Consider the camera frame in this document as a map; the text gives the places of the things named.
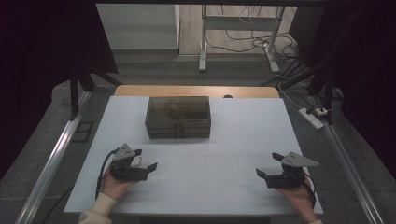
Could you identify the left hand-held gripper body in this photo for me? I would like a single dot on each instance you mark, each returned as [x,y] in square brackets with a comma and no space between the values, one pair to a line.
[124,154]

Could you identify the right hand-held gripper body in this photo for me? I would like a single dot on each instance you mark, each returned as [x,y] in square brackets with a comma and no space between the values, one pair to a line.
[292,179]

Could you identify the smoky transparent drawer box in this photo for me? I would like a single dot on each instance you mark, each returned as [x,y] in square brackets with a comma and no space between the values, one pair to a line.
[177,126]

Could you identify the person's right hand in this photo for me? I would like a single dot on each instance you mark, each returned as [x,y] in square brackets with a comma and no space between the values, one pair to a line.
[302,199]

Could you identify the person's left hand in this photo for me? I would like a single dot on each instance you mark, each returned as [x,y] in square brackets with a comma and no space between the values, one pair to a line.
[113,186]

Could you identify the white table cover board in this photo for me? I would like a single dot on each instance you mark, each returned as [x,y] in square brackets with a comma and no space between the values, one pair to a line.
[218,174]

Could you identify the white power strip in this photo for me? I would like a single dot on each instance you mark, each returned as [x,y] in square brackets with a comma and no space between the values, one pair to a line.
[311,118]

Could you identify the white plug adapter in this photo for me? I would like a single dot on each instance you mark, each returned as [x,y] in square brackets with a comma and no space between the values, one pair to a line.
[321,111]

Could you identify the black metal stand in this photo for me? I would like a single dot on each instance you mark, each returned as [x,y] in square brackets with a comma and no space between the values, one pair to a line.
[327,90]
[74,96]

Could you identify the wooden table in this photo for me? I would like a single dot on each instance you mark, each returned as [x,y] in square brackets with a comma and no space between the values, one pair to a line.
[193,91]

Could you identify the black curtain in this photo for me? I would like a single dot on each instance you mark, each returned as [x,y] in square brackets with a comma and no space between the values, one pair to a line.
[367,77]
[37,77]

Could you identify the white cabinet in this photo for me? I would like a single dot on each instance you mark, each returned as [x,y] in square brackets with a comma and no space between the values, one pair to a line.
[137,25]

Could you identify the black floor frame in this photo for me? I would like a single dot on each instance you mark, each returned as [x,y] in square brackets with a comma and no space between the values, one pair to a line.
[83,131]

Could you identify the aluminium rail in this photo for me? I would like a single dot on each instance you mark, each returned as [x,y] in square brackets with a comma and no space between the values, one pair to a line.
[53,161]
[348,168]

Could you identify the white desk frame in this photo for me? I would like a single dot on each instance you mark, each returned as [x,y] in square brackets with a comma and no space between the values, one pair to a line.
[204,37]

